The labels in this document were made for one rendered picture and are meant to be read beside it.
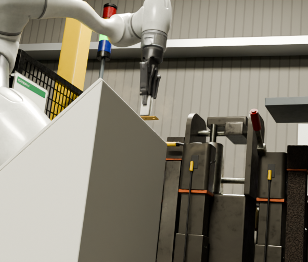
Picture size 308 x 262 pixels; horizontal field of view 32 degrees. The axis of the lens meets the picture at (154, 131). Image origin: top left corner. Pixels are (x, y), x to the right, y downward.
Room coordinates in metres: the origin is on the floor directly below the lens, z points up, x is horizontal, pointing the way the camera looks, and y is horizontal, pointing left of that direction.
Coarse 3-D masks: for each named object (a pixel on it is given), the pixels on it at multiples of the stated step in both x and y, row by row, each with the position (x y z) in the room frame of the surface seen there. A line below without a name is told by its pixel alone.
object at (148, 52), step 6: (144, 48) 1.69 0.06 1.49; (150, 48) 1.67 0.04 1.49; (156, 48) 1.67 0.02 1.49; (144, 54) 1.68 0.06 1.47; (150, 54) 1.67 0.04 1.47; (156, 54) 1.67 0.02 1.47; (162, 54) 1.69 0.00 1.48; (144, 60) 1.68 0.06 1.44; (150, 60) 1.67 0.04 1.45; (156, 60) 1.70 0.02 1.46; (162, 60) 1.70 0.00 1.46; (150, 66) 1.68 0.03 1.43; (156, 66) 1.72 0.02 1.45; (150, 72) 1.69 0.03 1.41
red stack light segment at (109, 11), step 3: (108, 6) 2.50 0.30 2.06; (105, 9) 2.50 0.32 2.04; (108, 9) 2.50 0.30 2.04; (111, 9) 2.50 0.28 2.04; (114, 9) 2.51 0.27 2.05; (105, 12) 2.50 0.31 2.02; (108, 12) 2.50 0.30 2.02; (111, 12) 2.50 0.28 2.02; (114, 12) 2.51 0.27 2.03; (102, 15) 2.52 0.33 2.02; (105, 15) 2.50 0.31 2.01; (108, 15) 2.50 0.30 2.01; (111, 15) 2.50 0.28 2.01; (102, 18) 2.52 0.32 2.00
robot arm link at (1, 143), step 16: (0, 96) 0.96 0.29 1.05; (16, 96) 0.97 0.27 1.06; (0, 112) 0.94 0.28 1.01; (16, 112) 0.94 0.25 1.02; (32, 112) 0.96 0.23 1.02; (0, 128) 0.93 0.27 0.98; (16, 128) 0.93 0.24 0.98; (32, 128) 0.93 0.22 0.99; (0, 144) 0.92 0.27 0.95; (16, 144) 0.92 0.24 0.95; (0, 160) 0.93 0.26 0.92
